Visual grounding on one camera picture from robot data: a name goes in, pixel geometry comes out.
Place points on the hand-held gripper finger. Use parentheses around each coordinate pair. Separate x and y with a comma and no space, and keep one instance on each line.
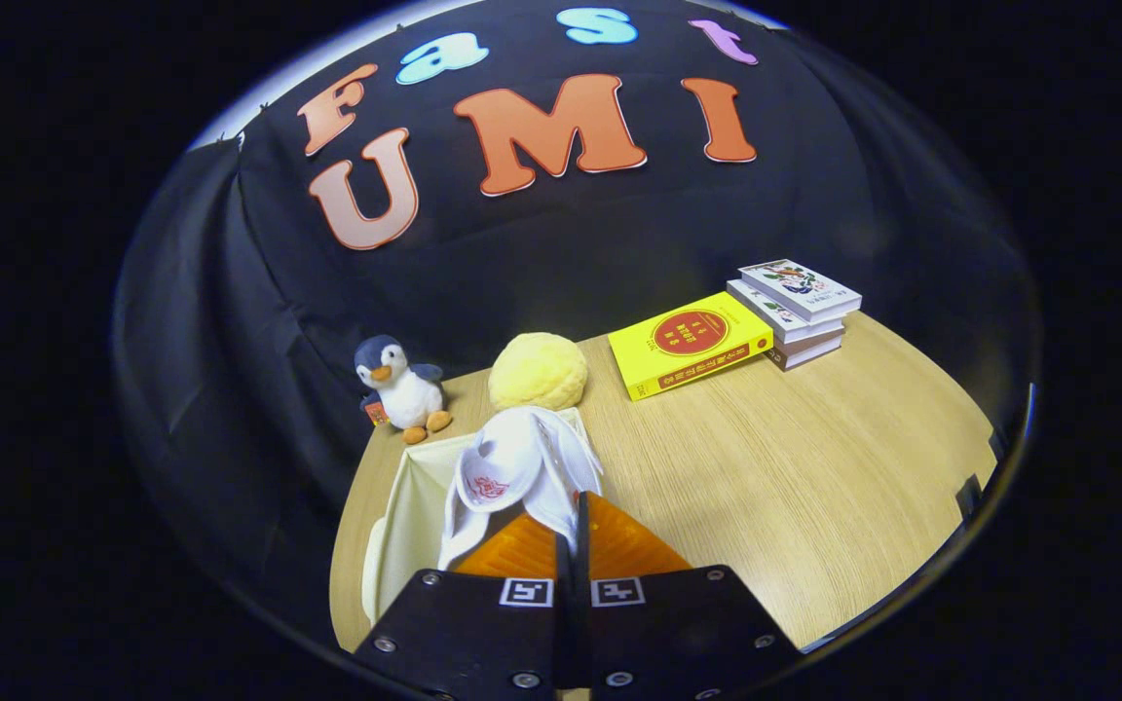
(562,633)
(581,526)

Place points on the white canvas shoe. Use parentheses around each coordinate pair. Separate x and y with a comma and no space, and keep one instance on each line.
(512,458)

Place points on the beige fabric storage box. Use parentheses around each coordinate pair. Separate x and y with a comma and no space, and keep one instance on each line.
(420,516)

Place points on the yellow plush ball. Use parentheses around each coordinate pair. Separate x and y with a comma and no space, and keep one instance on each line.
(537,370)

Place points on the yellow book with red circle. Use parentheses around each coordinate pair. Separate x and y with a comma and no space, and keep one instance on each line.
(639,355)

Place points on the penguin plush toy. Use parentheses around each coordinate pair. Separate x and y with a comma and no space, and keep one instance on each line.
(407,394)

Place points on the black backdrop cloth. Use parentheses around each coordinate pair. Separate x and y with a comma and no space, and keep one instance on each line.
(571,253)

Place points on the brown edged book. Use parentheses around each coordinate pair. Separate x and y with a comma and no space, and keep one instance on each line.
(804,352)

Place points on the white cover book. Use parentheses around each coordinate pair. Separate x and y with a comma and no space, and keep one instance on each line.
(775,319)

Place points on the floral cover book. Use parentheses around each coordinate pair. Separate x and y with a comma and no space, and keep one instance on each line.
(800,287)

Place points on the small dark table edge clamp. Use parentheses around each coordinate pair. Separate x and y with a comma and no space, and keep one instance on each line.
(970,497)

